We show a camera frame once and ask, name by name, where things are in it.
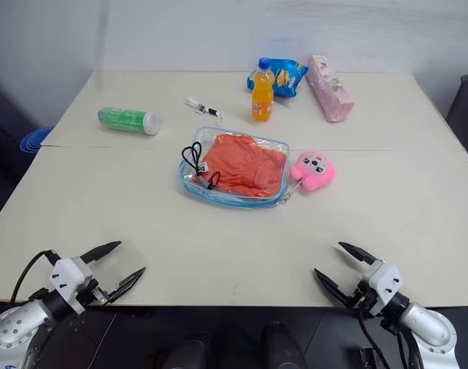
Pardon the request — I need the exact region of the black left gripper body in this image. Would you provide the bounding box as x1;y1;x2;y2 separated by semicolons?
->
80;278;112;308

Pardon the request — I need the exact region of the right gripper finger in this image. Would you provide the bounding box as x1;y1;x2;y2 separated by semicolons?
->
337;241;374;268
314;268;352;308

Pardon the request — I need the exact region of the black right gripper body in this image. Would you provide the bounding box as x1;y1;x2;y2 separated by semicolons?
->
348;279;379;311

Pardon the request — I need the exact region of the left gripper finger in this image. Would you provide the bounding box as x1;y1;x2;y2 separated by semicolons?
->
107;266;147;304
79;241;123;265

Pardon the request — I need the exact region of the clear pouch with orange cloth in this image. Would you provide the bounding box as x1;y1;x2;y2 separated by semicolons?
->
176;125;291;211

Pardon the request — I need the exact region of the orange cloth garment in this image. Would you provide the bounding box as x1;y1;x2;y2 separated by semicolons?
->
194;132;288;199

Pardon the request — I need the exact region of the blue chips bag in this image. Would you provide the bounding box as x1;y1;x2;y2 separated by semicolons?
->
245;57;309;99

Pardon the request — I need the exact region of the dark rounded shape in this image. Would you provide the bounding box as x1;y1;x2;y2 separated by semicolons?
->
171;331;216;369
259;320;308;369

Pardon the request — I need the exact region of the pink plush toy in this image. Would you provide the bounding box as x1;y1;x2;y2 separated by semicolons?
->
280;150;338;205

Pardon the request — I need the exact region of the blue round stool stack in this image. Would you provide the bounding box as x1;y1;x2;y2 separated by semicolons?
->
19;126;55;152

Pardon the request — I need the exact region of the green labelled clear bottle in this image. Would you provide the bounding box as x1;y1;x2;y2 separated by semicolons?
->
97;106;161;137

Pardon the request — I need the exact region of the pink carton box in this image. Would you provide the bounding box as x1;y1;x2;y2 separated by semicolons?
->
305;54;355;125

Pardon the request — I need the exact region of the small clear packet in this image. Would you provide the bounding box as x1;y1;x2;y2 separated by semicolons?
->
184;93;225;127

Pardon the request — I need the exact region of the dark chair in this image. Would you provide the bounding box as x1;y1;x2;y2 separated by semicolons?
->
443;72;468;167

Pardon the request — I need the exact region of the orange soda bottle blue cap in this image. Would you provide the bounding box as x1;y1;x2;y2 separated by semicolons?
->
251;57;275;123

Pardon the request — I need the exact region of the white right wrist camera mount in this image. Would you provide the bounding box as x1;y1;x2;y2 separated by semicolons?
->
361;258;402;317

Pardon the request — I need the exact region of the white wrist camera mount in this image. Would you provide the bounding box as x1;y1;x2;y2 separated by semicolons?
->
48;257;95;315
361;258;402;317

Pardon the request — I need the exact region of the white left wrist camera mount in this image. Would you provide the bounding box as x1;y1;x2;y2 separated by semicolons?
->
48;257;95;315

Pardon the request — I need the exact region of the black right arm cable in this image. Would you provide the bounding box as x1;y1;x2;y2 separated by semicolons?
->
355;306;390;369

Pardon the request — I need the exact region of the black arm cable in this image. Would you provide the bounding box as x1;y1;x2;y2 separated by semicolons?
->
10;250;62;304
355;306;390;369

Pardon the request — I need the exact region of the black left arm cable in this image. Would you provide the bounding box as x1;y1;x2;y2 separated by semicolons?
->
10;250;62;304

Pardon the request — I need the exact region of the black cord loop with tag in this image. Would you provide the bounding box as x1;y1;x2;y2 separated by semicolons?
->
181;141;223;191

